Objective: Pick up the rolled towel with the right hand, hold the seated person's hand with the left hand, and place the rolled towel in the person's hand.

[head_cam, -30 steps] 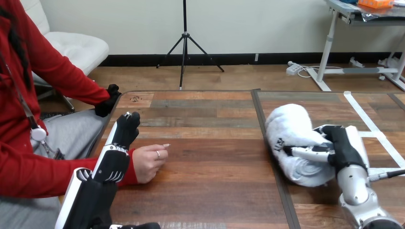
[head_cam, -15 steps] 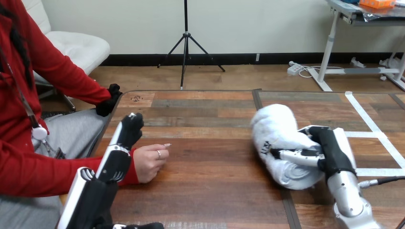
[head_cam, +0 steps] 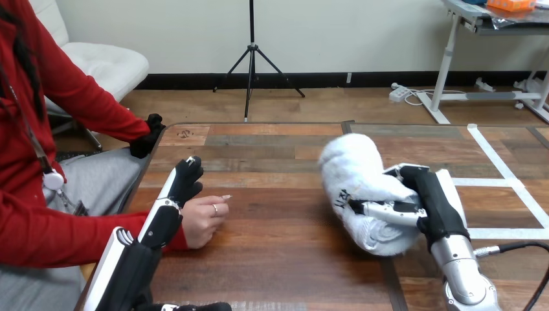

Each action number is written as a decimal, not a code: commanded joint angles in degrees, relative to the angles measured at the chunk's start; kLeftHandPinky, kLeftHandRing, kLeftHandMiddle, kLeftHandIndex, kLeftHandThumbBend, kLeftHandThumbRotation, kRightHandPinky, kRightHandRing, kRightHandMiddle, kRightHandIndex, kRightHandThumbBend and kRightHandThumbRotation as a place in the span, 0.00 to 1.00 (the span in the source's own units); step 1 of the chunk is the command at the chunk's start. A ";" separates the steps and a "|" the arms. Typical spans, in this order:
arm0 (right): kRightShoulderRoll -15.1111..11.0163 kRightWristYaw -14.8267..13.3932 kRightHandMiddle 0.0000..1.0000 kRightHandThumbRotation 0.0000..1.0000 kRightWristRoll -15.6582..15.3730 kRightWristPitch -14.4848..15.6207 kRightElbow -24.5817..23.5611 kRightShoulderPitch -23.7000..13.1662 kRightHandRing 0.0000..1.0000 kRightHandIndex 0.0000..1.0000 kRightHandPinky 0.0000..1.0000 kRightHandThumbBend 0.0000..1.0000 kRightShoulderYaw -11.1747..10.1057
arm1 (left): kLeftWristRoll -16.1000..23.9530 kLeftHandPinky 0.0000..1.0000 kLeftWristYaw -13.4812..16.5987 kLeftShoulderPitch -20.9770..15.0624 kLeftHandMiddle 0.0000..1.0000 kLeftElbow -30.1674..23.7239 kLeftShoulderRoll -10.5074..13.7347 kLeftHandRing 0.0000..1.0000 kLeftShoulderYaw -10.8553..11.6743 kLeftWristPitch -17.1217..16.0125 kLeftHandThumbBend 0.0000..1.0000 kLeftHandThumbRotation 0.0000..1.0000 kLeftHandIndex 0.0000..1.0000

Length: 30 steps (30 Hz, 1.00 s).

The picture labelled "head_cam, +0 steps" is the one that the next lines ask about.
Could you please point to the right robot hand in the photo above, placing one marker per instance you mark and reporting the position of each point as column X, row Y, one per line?
column 437, row 206

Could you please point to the person's hand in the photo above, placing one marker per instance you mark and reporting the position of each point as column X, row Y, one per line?
column 148, row 137
column 201, row 223

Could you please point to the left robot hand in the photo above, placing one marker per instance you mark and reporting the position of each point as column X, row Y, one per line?
column 128, row 266

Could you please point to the white towel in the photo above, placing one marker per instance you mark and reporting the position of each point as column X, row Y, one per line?
column 356, row 171

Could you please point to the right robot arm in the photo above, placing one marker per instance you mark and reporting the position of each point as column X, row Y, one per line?
column 461, row 274

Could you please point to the person's forearm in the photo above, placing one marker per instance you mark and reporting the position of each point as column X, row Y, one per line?
column 116, row 111
column 64, row 240

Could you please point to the person's body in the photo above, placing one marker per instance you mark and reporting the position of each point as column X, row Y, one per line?
column 25, row 107

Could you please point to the white cushioned chair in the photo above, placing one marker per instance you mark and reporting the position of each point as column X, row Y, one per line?
column 107, row 64

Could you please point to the white power strip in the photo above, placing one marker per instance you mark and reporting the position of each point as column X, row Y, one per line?
column 399, row 93

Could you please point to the black tripod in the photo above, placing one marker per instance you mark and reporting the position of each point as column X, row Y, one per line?
column 252, row 51

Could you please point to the white desk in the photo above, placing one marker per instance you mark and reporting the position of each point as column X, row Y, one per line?
column 446, row 60

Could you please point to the orange thing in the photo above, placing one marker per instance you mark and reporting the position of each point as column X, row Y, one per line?
column 510, row 4

